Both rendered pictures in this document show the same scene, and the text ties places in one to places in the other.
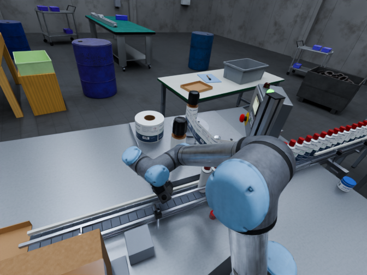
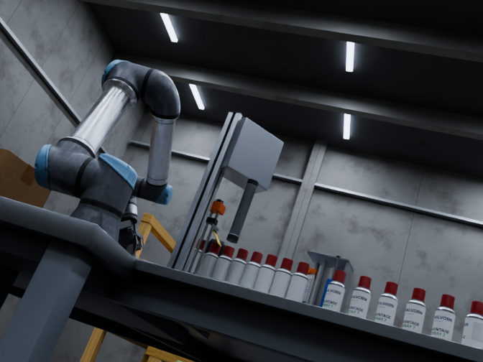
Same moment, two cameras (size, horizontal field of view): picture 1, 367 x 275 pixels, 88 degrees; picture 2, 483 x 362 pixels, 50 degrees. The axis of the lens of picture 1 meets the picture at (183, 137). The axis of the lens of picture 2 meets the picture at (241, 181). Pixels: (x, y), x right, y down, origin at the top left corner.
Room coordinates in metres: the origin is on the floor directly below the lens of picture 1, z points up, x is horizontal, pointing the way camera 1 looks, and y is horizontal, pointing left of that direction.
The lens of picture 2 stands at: (-0.19, -1.62, 0.65)
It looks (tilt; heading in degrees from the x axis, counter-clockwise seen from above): 22 degrees up; 56
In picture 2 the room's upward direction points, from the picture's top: 20 degrees clockwise
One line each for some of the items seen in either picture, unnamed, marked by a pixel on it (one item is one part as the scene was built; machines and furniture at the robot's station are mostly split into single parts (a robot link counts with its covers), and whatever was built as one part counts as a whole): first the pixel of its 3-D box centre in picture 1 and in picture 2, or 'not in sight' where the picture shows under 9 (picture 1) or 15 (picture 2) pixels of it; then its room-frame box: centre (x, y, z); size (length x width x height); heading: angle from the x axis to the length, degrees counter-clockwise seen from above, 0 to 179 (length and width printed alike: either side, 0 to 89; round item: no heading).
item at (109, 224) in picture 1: (207, 190); not in sight; (0.70, -0.17, 0.86); 1.65 x 0.08 x 0.04; 118
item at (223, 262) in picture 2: not in sight; (219, 276); (0.76, -0.27, 0.98); 0.05 x 0.05 x 0.20
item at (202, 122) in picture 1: (189, 125); not in sight; (1.32, -0.04, 0.89); 0.31 x 0.31 x 0.01
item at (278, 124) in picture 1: (264, 115); (248, 156); (0.68, -0.31, 1.38); 0.17 x 0.10 x 0.19; 173
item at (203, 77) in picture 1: (208, 78); not in sight; (2.75, -0.27, 0.81); 0.32 x 0.24 x 0.01; 24
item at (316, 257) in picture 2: not in sight; (330, 261); (0.99, -0.50, 1.14); 0.14 x 0.11 x 0.01; 118
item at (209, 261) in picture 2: not in sight; (205, 273); (0.74, -0.22, 0.98); 0.05 x 0.05 x 0.20
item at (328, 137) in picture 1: (323, 142); not in sight; (1.15, -1.00, 0.98); 0.05 x 0.05 x 0.20
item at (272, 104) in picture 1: (245, 168); (203, 202); (0.60, -0.28, 1.17); 0.04 x 0.04 x 0.67; 28
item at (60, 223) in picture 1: (157, 195); not in sight; (0.60, 0.10, 0.91); 1.07 x 0.01 x 0.02; 118
